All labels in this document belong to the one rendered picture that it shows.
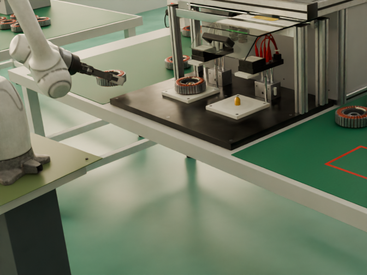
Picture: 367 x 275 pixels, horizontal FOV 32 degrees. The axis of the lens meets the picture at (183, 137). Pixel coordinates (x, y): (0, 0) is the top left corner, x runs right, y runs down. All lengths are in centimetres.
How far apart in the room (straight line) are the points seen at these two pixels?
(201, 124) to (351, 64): 55
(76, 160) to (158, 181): 153
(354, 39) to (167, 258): 121
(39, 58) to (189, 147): 55
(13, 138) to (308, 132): 87
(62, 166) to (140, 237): 111
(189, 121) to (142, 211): 116
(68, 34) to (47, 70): 148
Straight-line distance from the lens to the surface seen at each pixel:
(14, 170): 187
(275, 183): 172
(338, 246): 281
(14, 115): 183
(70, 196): 339
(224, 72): 235
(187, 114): 212
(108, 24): 366
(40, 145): 207
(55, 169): 188
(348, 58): 219
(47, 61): 206
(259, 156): 183
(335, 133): 197
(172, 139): 201
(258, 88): 222
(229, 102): 216
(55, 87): 205
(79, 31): 357
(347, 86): 221
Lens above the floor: 152
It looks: 23 degrees down
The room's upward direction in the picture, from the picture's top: 5 degrees counter-clockwise
